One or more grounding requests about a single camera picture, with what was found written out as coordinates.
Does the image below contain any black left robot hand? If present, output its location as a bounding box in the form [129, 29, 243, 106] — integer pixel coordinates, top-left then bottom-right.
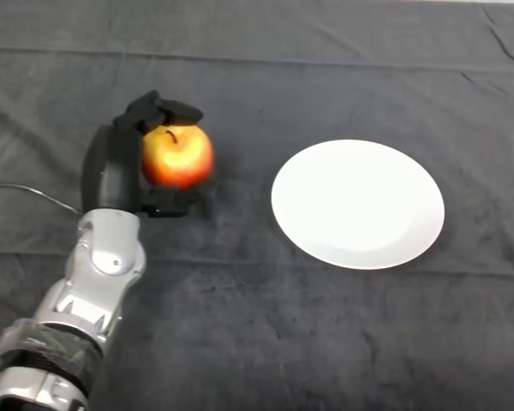
[81, 89, 205, 219]

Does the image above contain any red yellow apple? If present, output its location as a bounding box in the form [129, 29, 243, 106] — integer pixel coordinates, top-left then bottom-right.
[141, 124, 216, 192]

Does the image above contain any white round plate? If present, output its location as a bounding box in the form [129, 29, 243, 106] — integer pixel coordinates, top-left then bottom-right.
[271, 139, 445, 271]

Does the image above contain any black cloth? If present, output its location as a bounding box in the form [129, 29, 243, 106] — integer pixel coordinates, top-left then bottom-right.
[0, 0, 514, 411]

